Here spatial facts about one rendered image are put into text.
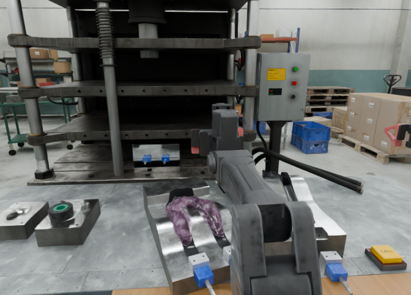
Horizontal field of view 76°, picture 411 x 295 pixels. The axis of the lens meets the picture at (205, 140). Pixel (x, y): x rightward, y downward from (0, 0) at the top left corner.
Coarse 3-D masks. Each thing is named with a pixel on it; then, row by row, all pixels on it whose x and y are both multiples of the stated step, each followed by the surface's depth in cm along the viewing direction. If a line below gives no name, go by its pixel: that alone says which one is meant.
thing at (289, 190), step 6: (264, 174) 112; (270, 174) 114; (276, 174) 113; (282, 174) 115; (288, 174) 112; (282, 180) 109; (288, 180) 111; (288, 186) 108; (288, 192) 106; (294, 192) 106; (288, 198) 103; (294, 198) 104
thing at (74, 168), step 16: (80, 144) 212; (96, 144) 212; (128, 144) 213; (64, 160) 176; (80, 160) 176; (96, 160) 176; (112, 160) 176; (128, 160) 176; (192, 160) 176; (64, 176) 151; (80, 176) 151; (96, 176) 151; (112, 176) 151; (128, 176) 151; (144, 176) 151; (160, 176) 151; (176, 176) 151; (192, 176) 151; (208, 176) 151
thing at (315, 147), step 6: (294, 138) 472; (300, 138) 448; (294, 144) 473; (300, 144) 448; (306, 144) 430; (312, 144) 430; (318, 144) 465; (324, 144) 433; (306, 150) 432; (312, 150) 433; (318, 150) 434; (324, 150) 436
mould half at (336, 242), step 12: (276, 180) 110; (300, 180) 111; (276, 192) 105; (300, 192) 106; (312, 204) 101; (324, 216) 92; (324, 228) 85; (336, 228) 85; (324, 240) 82; (336, 240) 82; (276, 252) 82; (288, 252) 82
